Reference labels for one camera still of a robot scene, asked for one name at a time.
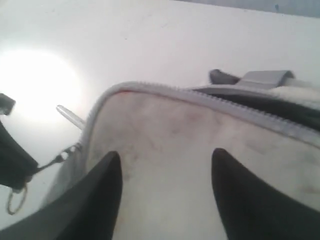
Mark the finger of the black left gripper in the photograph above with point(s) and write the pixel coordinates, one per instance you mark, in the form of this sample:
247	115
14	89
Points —
16	165
6	104

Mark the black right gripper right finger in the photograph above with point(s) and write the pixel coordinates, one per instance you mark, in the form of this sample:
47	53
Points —
251	209

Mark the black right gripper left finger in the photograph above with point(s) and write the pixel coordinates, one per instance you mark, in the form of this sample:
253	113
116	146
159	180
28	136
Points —
87	211

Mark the metal zipper pull with ring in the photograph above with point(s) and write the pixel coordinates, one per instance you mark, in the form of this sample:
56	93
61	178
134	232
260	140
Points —
60	158

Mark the white fabric backpack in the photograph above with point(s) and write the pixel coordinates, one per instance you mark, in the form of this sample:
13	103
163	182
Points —
165	138

